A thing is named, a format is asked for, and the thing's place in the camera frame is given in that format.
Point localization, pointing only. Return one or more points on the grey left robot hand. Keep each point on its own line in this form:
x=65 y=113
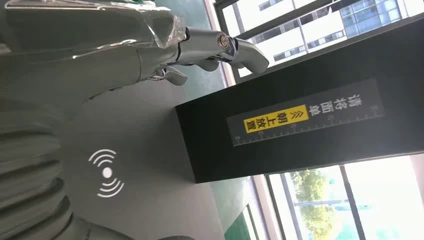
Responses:
x=82 y=59

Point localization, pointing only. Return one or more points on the black inbound scanning machine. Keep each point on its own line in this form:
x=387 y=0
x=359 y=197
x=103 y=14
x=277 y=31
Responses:
x=298 y=82

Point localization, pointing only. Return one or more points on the yellow and grey machine label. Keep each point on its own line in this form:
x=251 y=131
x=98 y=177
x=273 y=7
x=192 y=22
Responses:
x=298 y=116

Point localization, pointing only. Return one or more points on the green conveyor belt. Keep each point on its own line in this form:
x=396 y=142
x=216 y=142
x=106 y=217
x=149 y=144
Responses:
x=236 y=230

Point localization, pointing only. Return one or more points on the dark framed window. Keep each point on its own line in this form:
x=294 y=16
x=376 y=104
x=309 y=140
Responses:
x=351 y=205
x=251 y=28

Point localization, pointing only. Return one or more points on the dark green table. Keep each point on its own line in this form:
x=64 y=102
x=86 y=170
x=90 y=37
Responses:
x=228 y=198

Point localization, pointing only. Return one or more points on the white office building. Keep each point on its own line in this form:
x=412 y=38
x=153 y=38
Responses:
x=328 y=30

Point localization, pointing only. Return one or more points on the green tree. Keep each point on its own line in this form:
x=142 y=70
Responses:
x=314 y=198

